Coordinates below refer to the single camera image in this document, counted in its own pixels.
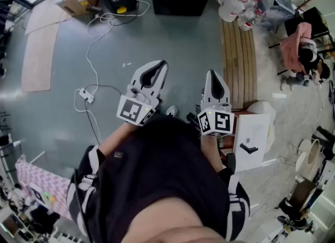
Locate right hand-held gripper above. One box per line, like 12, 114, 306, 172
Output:
196, 69, 235, 138

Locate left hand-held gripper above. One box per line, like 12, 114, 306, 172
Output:
116, 60, 169, 127

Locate person's left forearm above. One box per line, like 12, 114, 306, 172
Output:
99, 123, 138, 157

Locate person's right forearm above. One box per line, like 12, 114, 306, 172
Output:
200, 134, 226, 172

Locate small black device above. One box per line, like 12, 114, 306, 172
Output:
186, 111, 203, 130

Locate wooden slatted bench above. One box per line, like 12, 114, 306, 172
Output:
220, 18, 259, 109

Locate white door panel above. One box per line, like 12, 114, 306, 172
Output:
232, 113, 272, 172

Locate white power strip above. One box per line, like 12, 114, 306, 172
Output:
78, 87, 95, 104

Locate clear plastic water bottle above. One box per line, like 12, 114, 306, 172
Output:
237, 7, 263, 32

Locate person's black white-striped shirt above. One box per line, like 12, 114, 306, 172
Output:
66, 113, 251, 243

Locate pack of water bottles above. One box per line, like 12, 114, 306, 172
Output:
217, 0, 264, 23

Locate grey translucent plastic bag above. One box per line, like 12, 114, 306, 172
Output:
255, 0, 298, 31

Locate white round lamp shade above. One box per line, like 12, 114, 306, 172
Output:
295, 138, 321, 172

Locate flat cardboard sheet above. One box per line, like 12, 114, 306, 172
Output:
20, 0, 73, 93

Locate black chair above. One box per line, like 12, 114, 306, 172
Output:
269, 7, 335, 76

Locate person's face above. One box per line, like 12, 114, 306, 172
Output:
127, 197, 229, 243

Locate pink checked cloth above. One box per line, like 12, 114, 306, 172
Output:
15, 154, 74, 220

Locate black door handle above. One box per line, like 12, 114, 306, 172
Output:
240, 143, 259, 155

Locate black power cable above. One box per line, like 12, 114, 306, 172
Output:
83, 84, 122, 145

